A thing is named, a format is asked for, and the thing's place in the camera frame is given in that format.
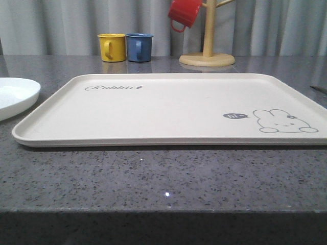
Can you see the white round plate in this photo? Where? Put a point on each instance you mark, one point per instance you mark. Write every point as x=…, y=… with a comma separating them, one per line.
x=17, y=95

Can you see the silver metal fork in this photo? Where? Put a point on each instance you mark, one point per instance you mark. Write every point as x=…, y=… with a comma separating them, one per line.
x=321, y=89

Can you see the cream rabbit serving tray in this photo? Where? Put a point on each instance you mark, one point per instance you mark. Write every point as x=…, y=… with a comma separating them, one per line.
x=174, y=109

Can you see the wooden mug tree stand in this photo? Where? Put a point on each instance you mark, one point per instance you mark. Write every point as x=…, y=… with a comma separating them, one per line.
x=208, y=58

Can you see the blue mug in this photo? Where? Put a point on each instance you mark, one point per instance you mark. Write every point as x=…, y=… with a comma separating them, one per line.
x=139, y=47

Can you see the yellow mug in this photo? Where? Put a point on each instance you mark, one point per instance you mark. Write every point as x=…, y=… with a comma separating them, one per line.
x=112, y=47

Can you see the red mug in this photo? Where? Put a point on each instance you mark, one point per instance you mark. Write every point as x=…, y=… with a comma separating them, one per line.
x=184, y=12

